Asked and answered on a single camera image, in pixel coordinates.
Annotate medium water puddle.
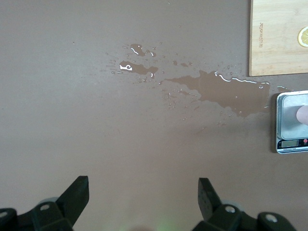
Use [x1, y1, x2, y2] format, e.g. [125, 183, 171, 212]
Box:
[119, 60, 159, 78]

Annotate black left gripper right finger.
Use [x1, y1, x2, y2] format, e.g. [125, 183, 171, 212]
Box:
[193, 178, 296, 231]

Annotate wooden cutting board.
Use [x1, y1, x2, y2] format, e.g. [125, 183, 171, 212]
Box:
[249, 0, 308, 77]

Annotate lemon slice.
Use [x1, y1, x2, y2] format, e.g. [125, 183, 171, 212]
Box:
[297, 26, 308, 48]

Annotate large water puddle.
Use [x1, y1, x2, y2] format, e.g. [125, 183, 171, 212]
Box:
[160, 69, 271, 118]

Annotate small water puddle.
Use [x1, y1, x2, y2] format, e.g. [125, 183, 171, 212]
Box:
[130, 43, 157, 57]

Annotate silver kitchen scale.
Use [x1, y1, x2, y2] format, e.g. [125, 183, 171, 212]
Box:
[274, 90, 308, 154]

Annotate pink cup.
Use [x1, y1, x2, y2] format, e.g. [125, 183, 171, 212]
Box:
[295, 105, 308, 128]

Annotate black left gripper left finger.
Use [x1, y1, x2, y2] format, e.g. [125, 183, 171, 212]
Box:
[0, 176, 90, 231]

